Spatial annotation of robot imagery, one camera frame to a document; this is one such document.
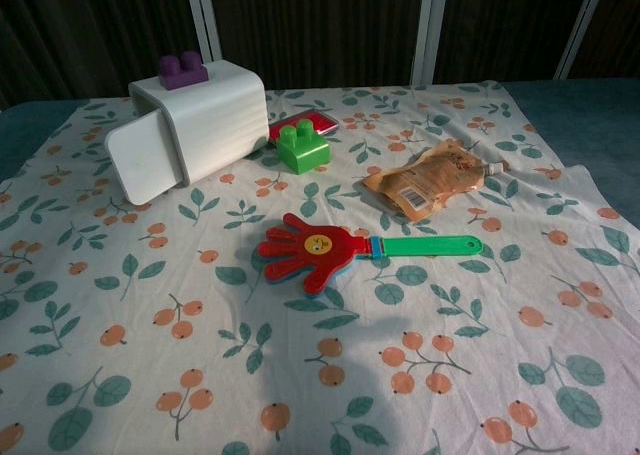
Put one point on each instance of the dark pleated curtain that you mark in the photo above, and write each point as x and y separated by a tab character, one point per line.
325	25

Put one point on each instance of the white sliding drawer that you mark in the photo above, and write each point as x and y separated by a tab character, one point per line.
140	160

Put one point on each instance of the red flat tin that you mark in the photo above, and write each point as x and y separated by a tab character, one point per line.
320	122

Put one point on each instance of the brown spouted food pouch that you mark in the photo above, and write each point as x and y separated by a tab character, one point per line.
435	180

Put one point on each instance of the white box sleeve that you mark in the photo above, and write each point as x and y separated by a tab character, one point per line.
215	125

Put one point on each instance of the floral print tablecloth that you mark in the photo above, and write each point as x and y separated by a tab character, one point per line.
300	375

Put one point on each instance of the purple toy building block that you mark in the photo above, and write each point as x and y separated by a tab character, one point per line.
182	77

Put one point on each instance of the white frame post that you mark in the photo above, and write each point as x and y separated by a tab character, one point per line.
430	25
202	15
582	25

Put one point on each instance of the green toy building block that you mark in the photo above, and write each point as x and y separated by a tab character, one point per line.
300	152

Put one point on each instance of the red hand clapper toy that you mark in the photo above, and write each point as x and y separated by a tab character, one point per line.
310	260

